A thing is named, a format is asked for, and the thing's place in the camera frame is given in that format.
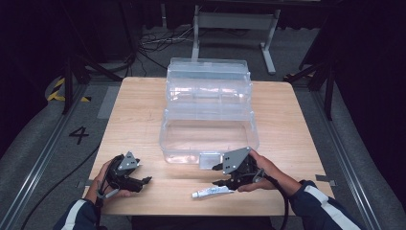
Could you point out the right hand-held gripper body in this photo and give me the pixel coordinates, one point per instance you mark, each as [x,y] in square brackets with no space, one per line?
[237,161]

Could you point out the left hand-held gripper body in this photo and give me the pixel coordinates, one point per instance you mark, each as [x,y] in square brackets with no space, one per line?
[123,174]

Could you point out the white squeeze tube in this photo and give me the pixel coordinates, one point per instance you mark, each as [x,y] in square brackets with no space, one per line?
[210,192]

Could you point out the clear plastic storage box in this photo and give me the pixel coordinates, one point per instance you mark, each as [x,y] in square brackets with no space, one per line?
[209,140]

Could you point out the person's left hand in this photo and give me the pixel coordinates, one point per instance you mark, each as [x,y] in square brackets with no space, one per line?
[95,188]

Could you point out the person's right hand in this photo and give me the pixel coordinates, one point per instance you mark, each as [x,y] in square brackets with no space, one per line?
[271,172]

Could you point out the grey tape piece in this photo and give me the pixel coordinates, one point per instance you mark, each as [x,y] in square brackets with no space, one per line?
[326,180]
[83,183]

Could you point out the yellow black hazard tape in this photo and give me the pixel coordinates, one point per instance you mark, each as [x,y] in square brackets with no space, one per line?
[56,92]

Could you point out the black metal stand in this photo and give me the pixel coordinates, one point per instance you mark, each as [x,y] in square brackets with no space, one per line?
[79,70]
[322,76]

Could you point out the aluminium floor rail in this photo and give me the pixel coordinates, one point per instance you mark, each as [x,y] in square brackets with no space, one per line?
[38,166]
[348,166]

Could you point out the white metal desk frame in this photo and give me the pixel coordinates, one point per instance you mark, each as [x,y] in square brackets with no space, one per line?
[234,22]

